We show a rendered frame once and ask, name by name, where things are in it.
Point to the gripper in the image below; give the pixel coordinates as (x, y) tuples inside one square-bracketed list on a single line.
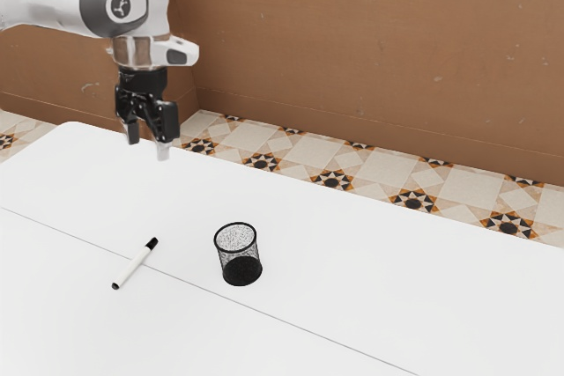
[(143, 81)]

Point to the white marker pen black cap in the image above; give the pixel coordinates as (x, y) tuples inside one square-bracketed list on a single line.
[(134, 264)]

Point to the black mesh pen holder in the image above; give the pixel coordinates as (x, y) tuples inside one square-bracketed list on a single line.
[(238, 255)]

